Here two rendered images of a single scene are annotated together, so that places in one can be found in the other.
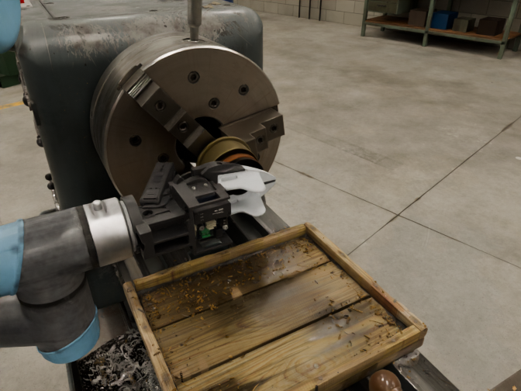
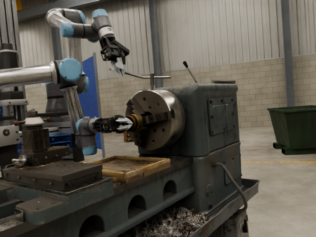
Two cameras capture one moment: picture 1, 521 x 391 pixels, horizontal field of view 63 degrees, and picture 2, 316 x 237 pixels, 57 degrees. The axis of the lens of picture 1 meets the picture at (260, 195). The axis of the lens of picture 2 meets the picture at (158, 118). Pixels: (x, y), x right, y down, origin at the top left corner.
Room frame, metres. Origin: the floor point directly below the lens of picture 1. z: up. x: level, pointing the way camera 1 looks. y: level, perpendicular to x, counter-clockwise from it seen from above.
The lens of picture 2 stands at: (0.10, -1.31, 1.17)
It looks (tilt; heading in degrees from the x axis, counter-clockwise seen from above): 3 degrees down; 66
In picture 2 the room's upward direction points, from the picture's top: 5 degrees counter-clockwise
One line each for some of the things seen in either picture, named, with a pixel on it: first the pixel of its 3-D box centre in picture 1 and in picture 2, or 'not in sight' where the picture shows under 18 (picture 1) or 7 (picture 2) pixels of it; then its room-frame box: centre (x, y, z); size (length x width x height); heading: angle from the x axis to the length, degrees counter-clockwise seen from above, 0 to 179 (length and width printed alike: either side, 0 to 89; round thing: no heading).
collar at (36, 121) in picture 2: not in sight; (33, 121); (0.11, -0.11, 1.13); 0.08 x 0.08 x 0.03
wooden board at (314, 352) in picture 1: (266, 313); (120, 167); (0.46, -0.01, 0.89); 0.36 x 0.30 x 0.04; 119
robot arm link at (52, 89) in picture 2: not in sight; (56, 85); (0.28, 0.65, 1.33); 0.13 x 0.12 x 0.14; 10
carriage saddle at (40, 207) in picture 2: not in sight; (38, 189); (0.10, -0.20, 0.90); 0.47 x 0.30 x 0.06; 119
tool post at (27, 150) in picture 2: not in sight; (36, 138); (0.12, -0.11, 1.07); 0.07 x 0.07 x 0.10; 29
